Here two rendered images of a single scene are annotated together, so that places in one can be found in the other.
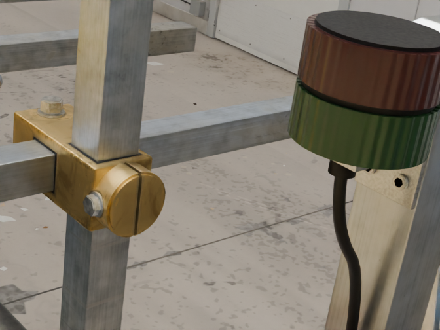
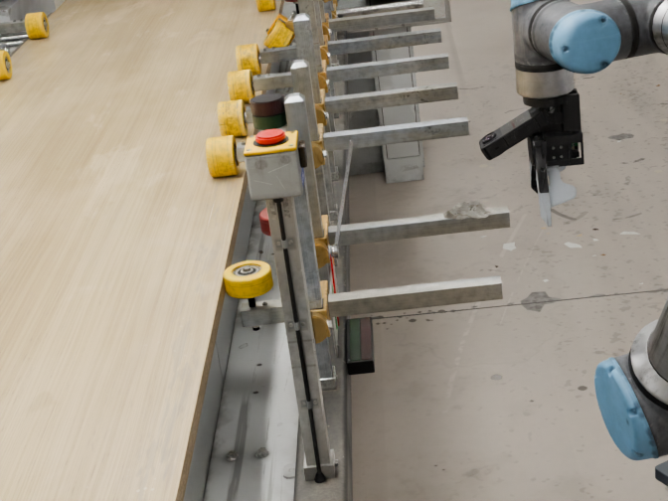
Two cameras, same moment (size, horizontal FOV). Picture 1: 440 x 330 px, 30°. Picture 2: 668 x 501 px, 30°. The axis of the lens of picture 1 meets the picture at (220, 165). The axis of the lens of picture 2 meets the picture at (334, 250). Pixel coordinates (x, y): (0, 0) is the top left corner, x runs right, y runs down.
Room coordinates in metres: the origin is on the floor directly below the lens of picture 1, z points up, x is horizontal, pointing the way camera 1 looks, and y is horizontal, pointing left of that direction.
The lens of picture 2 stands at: (-1.03, -1.65, 1.73)
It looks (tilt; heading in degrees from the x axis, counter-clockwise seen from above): 23 degrees down; 47
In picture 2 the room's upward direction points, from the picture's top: 8 degrees counter-clockwise
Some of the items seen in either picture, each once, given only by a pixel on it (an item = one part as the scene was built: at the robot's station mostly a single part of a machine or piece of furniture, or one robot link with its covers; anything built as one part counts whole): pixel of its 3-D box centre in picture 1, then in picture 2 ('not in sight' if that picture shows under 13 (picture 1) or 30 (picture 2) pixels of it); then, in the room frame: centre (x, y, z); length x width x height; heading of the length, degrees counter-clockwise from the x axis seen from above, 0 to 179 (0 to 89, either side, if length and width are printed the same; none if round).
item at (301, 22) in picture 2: not in sight; (315, 123); (0.72, 0.26, 0.92); 0.04 x 0.04 x 0.48; 44
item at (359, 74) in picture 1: (374, 57); (267, 104); (0.33, -0.06, 1.12); 0.06 x 0.06 x 0.02
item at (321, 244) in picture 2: not in sight; (313, 242); (0.37, -0.07, 0.85); 0.14 x 0.06 x 0.05; 44
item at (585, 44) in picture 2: not in sight; (581, 35); (0.47, -0.61, 1.25); 0.12 x 0.12 x 0.09; 60
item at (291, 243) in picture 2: not in sight; (300, 338); (-0.01, -0.45, 0.93); 0.05 x 0.05 x 0.45; 44
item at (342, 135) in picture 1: (362, 115); (269, 118); (0.33, -0.06, 1.10); 0.06 x 0.06 x 0.02
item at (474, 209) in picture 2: not in sight; (466, 207); (0.58, -0.27, 0.87); 0.09 x 0.07 x 0.02; 134
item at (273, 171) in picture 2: not in sight; (274, 168); (-0.01, -0.44, 1.18); 0.07 x 0.07 x 0.08; 44
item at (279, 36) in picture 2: not in sight; (278, 37); (1.21, 0.89, 0.93); 0.09 x 0.08 x 0.09; 134
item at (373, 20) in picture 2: not in sight; (368, 21); (1.38, 0.71, 0.95); 0.37 x 0.03 x 0.03; 134
